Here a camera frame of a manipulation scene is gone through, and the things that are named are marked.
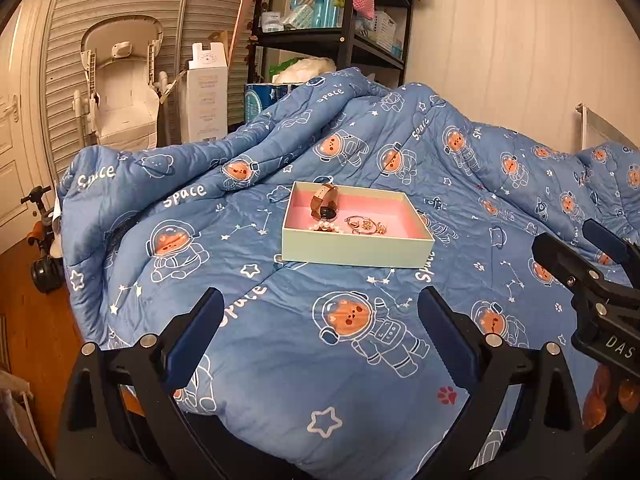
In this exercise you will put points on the blue plastic bottles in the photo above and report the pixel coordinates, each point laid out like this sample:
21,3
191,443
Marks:
325,7

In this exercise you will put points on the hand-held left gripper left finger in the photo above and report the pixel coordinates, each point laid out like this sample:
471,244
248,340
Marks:
200,340

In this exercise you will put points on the white wipes packs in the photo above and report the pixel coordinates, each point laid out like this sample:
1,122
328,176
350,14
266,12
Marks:
285,17

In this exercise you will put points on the white blue storage boxes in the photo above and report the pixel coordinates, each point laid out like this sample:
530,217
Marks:
385,30

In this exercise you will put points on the white baby high chair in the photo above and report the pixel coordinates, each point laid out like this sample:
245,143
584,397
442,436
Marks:
122,90

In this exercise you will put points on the black orange kids scooter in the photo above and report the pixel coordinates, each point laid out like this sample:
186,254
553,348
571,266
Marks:
45,260

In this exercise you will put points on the tall white carton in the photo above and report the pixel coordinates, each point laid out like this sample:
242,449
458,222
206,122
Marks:
205,100

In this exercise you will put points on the person's right hand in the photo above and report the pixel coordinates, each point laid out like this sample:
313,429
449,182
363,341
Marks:
607,400

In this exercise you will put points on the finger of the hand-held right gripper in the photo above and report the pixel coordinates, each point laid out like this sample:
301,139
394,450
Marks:
607,242
562,260

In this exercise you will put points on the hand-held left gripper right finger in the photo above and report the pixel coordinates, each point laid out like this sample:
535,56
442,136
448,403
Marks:
447,340

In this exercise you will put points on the pale green pink-lined box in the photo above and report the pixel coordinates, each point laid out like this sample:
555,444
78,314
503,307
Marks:
355,250

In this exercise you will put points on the black metal shelf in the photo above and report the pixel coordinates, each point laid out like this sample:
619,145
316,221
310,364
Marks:
345,37

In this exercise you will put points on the orange cardboard sheet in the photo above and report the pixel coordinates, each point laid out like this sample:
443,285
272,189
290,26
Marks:
245,10

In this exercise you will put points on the blue tissue pack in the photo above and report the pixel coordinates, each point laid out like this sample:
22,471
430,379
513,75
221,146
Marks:
265,100

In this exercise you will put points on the blue astronaut bear blanket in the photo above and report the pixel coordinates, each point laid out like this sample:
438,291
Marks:
300,360

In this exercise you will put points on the small gold brooch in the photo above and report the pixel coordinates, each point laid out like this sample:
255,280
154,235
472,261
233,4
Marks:
381,229

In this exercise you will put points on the white bag on floor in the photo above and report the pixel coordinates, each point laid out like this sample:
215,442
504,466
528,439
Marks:
17,420

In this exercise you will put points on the white plastic bag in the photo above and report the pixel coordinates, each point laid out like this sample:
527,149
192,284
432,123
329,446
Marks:
305,69

